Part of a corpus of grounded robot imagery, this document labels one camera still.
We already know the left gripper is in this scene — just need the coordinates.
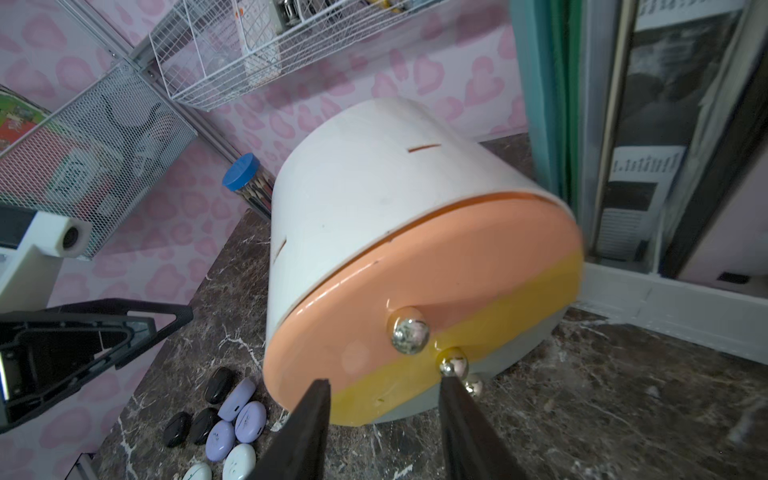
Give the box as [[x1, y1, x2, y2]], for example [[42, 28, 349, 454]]
[[1, 298, 194, 434]]

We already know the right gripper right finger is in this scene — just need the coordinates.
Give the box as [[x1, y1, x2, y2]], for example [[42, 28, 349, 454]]
[[438, 377, 528, 479]]

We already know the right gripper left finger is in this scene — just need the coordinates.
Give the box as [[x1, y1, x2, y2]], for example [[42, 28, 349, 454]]
[[248, 379, 331, 480]]

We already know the black earphone case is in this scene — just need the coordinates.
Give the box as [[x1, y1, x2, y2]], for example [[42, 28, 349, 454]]
[[204, 367, 236, 405], [162, 412, 192, 448], [188, 407, 220, 445]]

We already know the orange top drawer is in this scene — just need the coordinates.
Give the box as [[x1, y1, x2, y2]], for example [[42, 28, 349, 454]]
[[263, 195, 583, 426]]

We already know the white drawer cabinet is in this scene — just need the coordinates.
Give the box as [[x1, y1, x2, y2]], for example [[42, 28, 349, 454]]
[[263, 97, 584, 426]]

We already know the purple earphone case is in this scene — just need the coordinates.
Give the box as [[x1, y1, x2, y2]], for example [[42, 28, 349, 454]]
[[218, 378, 256, 422], [235, 401, 267, 444], [205, 420, 236, 462]]

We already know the white earphone case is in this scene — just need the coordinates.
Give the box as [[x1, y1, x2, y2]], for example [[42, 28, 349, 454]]
[[222, 444, 256, 480], [182, 462, 213, 480]]

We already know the black clip in basket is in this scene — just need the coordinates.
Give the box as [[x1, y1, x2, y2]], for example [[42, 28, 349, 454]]
[[101, 95, 161, 152]]

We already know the green red booklet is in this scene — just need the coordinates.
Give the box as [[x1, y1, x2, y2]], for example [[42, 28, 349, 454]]
[[0, 86, 50, 151]]

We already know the white file organizer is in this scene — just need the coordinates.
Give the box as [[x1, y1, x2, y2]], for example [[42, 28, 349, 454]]
[[509, 1, 767, 363]]

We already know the pink white calculator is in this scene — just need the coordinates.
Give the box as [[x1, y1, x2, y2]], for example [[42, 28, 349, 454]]
[[234, 0, 282, 87]]

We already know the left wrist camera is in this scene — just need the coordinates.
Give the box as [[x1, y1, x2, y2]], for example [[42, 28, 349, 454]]
[[1, 205, 92, 313]]

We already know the white mesh wall basket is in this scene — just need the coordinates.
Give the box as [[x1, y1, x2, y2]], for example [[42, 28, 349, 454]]
[[1, 62, 197, 259]]

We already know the white wire wall shelf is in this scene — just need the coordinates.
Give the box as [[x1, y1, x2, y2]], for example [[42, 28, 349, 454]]
[[148, 0, 433, 111]]

